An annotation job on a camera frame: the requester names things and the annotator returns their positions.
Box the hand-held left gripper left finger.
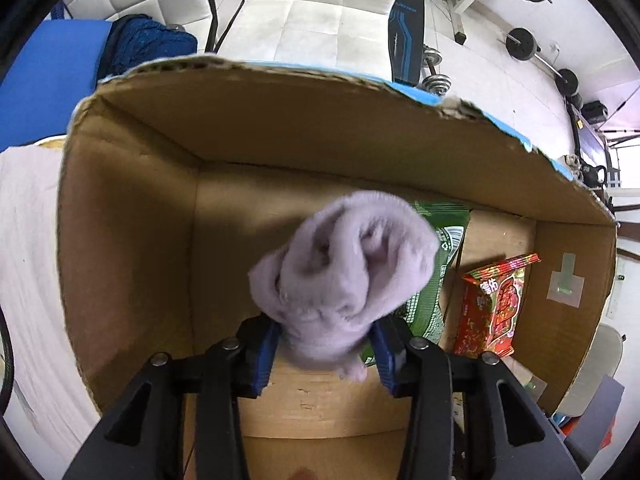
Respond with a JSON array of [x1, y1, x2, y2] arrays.
[[64, 314, 282, 480]]

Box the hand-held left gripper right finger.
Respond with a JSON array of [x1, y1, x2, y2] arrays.
[[371, 316, 585, 480]]

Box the lilac fuzzy sock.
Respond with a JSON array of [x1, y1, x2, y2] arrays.
[[248, 190, 441, 381]]

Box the cardboard box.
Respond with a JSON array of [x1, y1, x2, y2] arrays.
[[56, 55, 618, 480]]

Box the green snack packet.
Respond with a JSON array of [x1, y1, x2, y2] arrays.
[[363, 200, 472, 365]]

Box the red snack packet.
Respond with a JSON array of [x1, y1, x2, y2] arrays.
[[453, 253, 542, 359]]

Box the grey chair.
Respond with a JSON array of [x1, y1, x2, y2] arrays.
[[552, 323, 625, 418]]

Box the chrome dumbbell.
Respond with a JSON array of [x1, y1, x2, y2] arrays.
[[421, 45, 452, 96]]

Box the black blue board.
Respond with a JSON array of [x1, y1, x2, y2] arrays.
[[388, 0, 426, 86]]

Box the dark blue cloth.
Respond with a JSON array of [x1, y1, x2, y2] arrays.
[[98, 14, 197, 81]]

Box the black barbell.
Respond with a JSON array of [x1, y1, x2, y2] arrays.
[[505, 27, 584, 108]]

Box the blue mat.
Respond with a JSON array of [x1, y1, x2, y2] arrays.
[[0, 20, 115, 153]]

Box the black cable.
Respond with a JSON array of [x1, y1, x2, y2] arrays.
[[0, 305, 15, 413]]

